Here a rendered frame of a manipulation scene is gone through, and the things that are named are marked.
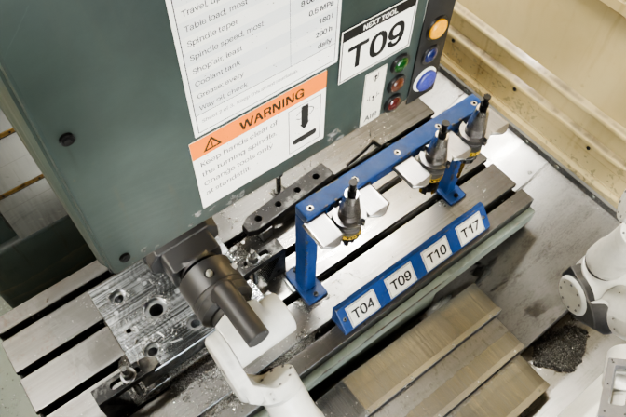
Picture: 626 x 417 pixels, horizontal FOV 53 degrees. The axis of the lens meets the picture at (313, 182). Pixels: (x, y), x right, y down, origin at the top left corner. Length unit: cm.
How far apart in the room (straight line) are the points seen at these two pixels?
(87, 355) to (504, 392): 96
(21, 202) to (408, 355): 95
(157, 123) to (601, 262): 89
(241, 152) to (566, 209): 127
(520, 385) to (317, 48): 121
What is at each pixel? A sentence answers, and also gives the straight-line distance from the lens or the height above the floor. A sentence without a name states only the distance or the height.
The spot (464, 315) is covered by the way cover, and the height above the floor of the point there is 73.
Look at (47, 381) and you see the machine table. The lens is 146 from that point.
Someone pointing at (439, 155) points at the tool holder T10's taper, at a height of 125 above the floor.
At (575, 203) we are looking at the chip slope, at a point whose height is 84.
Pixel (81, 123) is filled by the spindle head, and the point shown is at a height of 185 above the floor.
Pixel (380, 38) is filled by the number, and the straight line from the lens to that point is 65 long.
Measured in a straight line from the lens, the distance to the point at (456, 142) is 129.
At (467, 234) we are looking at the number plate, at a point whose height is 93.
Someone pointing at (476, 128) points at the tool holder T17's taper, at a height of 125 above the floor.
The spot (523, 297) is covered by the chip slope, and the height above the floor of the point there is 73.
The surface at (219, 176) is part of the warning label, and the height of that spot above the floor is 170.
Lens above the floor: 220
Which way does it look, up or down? 56 degrees down
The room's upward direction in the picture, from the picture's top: 2 degrees clockwise
